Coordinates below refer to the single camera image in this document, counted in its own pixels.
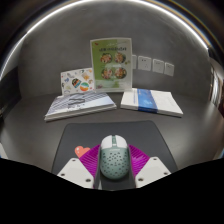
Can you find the white wall sockets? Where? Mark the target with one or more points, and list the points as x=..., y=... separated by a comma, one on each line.
x=144, y=63

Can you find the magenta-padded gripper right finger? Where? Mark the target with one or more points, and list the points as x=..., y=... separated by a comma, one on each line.
x=151, y=170

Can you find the white card with colourful stickers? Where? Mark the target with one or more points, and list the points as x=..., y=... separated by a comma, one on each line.
x=77, y=81

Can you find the green and white computer mouse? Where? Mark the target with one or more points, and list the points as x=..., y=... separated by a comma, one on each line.
x=114, y=158

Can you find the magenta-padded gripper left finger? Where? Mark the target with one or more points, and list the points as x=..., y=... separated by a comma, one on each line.
x=77, y=171

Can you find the dark mouse pad with heart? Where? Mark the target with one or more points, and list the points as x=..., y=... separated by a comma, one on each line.
x=100, y=131

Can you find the green upright menu sign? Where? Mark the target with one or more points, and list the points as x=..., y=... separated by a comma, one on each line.
x=111, y=63

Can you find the large grey-white printed book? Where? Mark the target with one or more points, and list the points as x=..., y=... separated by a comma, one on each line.
x=80, y=104

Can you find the white book with blue stripe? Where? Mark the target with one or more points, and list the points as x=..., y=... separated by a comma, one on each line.
x=151, y=101

